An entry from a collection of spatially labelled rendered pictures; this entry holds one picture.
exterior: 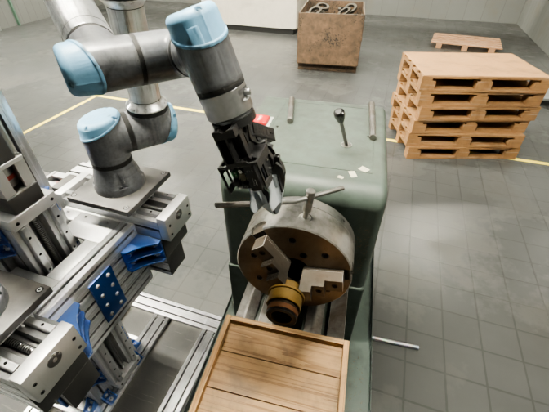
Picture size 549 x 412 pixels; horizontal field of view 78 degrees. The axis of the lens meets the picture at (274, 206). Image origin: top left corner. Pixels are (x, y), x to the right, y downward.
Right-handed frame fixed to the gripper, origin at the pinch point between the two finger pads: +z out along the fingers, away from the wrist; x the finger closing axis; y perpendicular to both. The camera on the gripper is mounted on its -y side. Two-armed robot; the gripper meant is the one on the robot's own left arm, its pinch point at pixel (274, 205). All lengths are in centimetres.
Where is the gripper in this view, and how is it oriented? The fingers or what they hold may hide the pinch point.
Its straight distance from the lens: 65.6
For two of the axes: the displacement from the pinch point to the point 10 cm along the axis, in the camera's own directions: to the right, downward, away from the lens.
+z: 3.1, 7.8, 5.5
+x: 9.2, -1.0, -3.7
